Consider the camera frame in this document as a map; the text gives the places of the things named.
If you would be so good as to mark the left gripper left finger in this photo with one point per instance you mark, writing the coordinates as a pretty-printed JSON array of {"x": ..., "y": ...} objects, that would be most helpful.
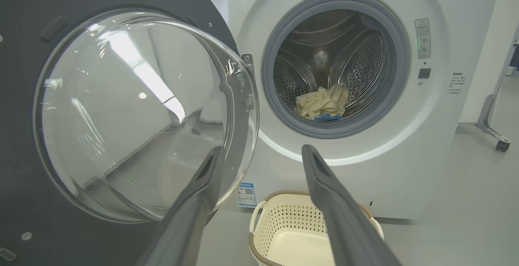
[{"x": 190, "y": 217}]

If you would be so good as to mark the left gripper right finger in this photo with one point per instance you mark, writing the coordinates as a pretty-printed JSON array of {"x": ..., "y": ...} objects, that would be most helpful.
[{"x": 344, "y": 225}]

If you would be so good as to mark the blue cloth piece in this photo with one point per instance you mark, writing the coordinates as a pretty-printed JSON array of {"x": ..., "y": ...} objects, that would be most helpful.
[{"x": 328, "y": 117}]

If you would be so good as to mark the cream yellow garment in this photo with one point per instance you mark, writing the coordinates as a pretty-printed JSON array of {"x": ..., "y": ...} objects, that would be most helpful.
[{"x": 322, "y": 99}]

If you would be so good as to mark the round grey glass washer door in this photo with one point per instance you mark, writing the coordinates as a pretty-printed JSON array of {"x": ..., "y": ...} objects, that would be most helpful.
[{"x": 24, "y": 136}]

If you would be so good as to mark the cream perforated laundry basket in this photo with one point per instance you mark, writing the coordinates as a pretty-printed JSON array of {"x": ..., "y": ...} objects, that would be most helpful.
[{"x": 292, "y": 241}]

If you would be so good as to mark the white front-load washing machine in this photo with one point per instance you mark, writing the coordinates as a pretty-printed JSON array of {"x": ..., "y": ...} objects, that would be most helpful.
[{"x": 405, "y": 156}]

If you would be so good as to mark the steel washing drum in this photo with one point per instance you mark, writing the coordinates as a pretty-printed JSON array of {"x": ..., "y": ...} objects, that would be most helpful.
[{"x": 324, "y": 43}]

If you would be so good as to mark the blue energy label sticker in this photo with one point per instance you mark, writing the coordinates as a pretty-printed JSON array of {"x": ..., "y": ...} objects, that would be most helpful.
[{"x": 246, "y": 195}]

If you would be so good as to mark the metal caster foot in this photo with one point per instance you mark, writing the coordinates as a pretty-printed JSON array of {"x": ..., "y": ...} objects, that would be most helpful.
[{"x": 486, "y": 116}]

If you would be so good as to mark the warning sticker with triangle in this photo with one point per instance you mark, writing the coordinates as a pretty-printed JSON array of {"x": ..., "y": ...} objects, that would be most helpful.
[{"x": 422, "y": 39}]

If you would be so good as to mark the white partition panel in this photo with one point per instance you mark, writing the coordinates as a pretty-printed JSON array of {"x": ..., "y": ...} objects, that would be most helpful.
[{"x": 486, "y": 55}]

